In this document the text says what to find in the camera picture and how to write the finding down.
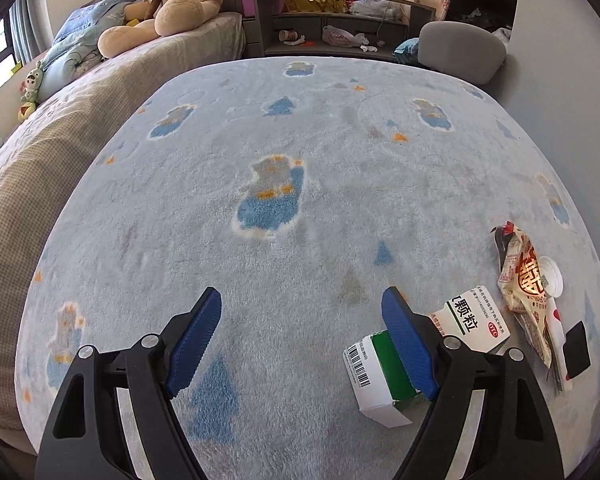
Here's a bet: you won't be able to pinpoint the white round plastic lid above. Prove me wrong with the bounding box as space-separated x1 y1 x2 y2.
535 256 565 298

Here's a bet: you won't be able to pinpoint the white plastic bag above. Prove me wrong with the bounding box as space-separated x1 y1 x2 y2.
350 0 411 23

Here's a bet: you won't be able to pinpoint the light blue quilt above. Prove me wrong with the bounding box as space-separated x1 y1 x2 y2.
35 0 131 103

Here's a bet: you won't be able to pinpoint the grey chair back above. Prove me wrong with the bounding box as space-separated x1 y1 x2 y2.
417 21 508 86

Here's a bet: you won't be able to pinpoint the bed with beige sheet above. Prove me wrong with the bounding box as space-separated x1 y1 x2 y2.
0 12 246 441

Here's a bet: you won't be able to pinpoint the white wardrobe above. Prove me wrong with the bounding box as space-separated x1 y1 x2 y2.
422 0 600 126

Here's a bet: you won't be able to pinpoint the green white medicine box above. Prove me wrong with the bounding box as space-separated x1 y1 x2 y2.
343 285 511 428

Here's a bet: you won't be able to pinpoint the grey shelf unit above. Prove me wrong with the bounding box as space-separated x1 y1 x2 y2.
242 0 438 61

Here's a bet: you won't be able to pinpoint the light blue printed blanket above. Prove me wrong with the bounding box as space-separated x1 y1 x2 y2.
15 55 600 480

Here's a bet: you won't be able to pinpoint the gold foil packets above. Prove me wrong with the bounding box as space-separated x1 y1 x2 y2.
284 0 348 13

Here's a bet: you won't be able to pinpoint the beige red snack wrapper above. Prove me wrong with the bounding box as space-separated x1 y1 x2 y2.
490 221 556 381

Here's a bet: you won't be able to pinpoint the pink plastic box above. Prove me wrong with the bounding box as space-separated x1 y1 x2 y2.
237 0 283 20

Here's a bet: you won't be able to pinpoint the pink plastic bag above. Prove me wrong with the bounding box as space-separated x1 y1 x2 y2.
321 25 370 47

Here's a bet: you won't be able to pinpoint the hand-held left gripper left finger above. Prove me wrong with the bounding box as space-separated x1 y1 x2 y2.
35 286 223 480

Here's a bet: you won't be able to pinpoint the small green white plush toy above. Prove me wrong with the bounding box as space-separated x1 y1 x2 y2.
19 60 46 121

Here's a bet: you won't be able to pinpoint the blue cloth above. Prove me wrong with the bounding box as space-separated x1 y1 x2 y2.
394 39 421 63

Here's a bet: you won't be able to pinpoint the grey curtain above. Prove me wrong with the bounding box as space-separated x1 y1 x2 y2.
10 0 56 63

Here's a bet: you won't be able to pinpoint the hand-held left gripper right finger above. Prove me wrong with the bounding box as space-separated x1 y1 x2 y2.
381 286 566 480

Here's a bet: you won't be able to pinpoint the pink paper bags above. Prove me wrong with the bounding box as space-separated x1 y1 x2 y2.
397 0 451 26

